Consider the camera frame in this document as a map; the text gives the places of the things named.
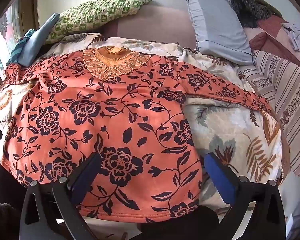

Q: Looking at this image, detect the orange floral shirt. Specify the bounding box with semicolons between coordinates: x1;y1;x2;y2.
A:
4;45;272;224

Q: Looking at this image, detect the mauve headboard cushion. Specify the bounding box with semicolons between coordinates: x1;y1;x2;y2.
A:
101;0;199;49

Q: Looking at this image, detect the cream leaf-print blanket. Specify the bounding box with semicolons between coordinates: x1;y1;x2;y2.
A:
0;32;284;218

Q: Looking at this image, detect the folded blue cloth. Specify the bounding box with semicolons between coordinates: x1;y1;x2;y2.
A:
18;12;61;66

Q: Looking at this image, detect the person's left forearm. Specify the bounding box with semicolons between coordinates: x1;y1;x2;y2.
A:
0;202;22;240

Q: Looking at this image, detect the window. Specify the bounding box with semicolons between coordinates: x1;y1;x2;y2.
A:
0;2;23;80

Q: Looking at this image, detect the small white cloth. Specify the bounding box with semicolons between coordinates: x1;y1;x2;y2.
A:
281;22;300;52

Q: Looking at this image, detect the dark furry garment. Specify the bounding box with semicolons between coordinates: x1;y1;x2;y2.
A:
230;0;283;28

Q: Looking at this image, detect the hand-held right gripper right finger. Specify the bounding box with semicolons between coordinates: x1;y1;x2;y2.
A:
204;152;287;240

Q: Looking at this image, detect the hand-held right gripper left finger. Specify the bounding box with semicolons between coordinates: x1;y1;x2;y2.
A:
19;152;103;240

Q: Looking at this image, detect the striped floral bedsheet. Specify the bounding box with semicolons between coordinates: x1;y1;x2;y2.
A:
239;50;300;178

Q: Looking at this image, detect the green checkered pillow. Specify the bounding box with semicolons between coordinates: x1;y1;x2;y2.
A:
45;0;152;45

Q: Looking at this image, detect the pink patchwork quilt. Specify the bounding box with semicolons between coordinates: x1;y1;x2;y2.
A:
245;15;300;73

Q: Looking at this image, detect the teal striped cloth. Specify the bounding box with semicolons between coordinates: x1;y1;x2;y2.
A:
7;29;35;64

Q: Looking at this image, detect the light blue pillow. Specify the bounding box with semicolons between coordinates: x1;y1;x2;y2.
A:
179;0;255;65

